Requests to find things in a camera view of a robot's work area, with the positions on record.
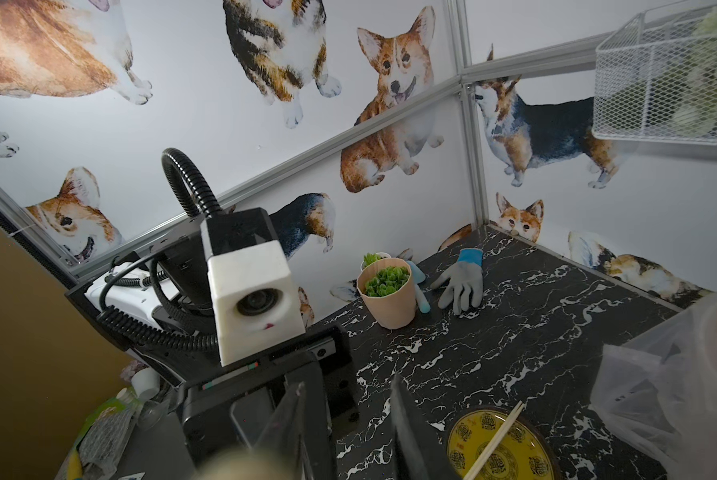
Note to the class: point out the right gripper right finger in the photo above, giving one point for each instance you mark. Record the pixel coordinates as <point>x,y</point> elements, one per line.
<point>417,451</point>

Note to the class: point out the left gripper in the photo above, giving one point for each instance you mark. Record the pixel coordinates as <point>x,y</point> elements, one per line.
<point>229,409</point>

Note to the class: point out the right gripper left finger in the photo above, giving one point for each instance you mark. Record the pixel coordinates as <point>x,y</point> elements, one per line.
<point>281,446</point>

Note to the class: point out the bare wooden chopsticks pair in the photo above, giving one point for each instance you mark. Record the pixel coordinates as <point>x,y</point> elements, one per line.
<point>491,447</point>

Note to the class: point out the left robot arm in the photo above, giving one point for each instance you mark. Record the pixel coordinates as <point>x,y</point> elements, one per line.
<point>160,304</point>

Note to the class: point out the dark yellow patterned plate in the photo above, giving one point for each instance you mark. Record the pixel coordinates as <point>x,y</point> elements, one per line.
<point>522,454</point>

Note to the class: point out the brown pot green plant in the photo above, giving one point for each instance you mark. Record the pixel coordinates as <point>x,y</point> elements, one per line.
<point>388,290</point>

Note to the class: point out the teal garden trowel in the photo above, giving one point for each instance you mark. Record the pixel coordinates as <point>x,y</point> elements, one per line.
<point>419,278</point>

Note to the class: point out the grey blue work glove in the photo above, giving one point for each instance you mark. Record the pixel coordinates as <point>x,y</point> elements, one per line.
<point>463,282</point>

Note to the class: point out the white pot green plant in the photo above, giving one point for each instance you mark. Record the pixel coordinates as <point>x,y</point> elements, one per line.
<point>371,258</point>

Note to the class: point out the clear plastic bin liner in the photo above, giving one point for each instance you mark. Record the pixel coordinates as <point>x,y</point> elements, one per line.
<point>658,392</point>

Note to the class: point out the artificial fern with flower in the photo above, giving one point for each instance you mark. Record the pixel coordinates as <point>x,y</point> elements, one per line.
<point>696,113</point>

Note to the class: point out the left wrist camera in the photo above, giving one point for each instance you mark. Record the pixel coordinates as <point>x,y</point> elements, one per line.
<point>254,298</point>

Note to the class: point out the white wire wall basket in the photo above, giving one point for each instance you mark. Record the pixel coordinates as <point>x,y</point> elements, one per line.
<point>640,73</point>

